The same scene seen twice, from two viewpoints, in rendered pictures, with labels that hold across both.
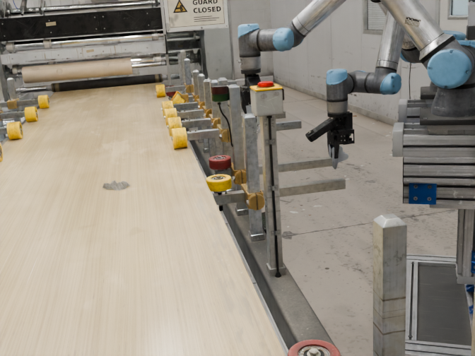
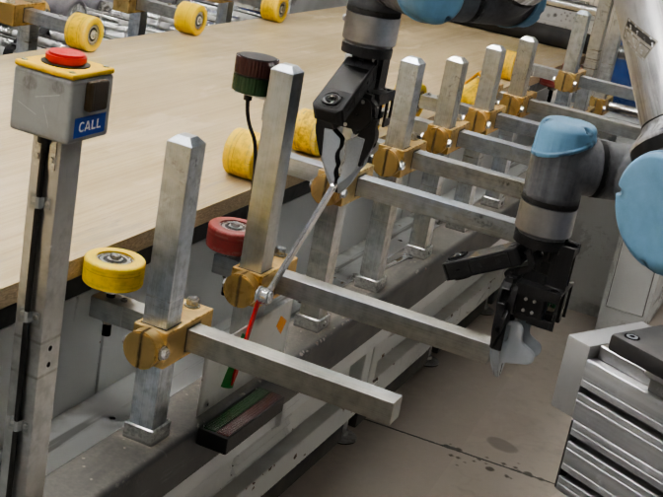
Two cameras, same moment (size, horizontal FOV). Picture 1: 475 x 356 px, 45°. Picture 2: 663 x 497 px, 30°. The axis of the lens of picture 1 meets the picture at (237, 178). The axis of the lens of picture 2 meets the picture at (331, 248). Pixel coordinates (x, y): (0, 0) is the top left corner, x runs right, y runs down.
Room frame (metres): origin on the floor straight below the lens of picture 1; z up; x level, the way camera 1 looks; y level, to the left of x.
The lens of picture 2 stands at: (0.59, -0.94, 1.49)
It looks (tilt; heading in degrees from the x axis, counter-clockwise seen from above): 19 degrees down; 30
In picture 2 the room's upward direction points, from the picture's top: 10 degrees clockwise
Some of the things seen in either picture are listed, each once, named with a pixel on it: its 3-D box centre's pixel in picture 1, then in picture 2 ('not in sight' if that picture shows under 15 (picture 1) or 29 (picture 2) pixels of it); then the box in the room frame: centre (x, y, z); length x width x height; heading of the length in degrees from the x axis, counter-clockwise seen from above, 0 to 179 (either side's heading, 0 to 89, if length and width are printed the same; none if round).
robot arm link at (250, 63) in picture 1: (249, 63); (368, 29); (2.06, -0.07, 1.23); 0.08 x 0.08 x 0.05
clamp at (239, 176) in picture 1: (237, 173); (258, 278); (2.00, 0.00, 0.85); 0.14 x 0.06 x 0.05; 9
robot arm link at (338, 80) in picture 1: (337, 85); (561, 162); (2.07, -0.38, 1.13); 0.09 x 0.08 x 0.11; 131
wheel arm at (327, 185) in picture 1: (280, 191); (239, 355); (1.78, -0.14, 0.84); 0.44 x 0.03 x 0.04; 99
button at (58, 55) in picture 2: (265, 85); (66, 60); (1.47, -0.09, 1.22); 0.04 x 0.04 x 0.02
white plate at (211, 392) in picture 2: not in sight; (248, 354); (1.95, -0.04, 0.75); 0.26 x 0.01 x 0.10; 9
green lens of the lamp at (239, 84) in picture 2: (220, 97); (254, 83); (1.97, 0.04, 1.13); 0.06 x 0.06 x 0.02
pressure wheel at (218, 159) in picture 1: (220, 171); (230, 258); (2.00, 0.06, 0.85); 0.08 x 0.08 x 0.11
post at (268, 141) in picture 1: (271, 196); (36, 337); (1.47, -0.09, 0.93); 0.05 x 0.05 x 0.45; 9
